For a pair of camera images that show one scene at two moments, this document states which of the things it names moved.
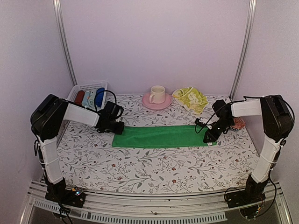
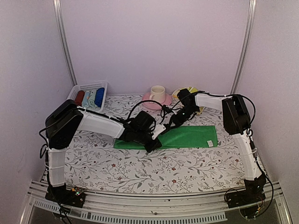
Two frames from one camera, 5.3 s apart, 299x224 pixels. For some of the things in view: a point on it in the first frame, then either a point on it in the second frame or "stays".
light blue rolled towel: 85,99 stays
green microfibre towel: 161,136 stays
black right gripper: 212,136 → 176,121
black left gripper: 120,129 → 157,144
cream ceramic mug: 157,94 stays
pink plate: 146,103 stays
